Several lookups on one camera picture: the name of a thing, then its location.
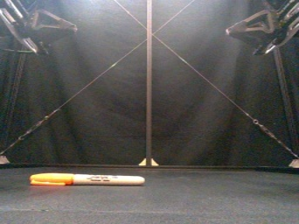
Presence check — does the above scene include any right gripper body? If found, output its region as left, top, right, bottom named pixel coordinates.
left=266, top=0, right=299, bottom=30

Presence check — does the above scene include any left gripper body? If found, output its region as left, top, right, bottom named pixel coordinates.
left=0, top=0, right=40, bottom=22

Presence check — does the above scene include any grey marker pen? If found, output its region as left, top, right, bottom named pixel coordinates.
left=30, top=172, right=146, bottom=187

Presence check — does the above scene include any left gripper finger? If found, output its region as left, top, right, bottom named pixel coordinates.
left=0, top=8, right=40, bottom=55
left=30, top=9, right=79, bottom=33

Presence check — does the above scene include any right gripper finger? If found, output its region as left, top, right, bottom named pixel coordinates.
left=251, top=24, right=299, bottom=57
left=225, top=10, right=281, bottom=40

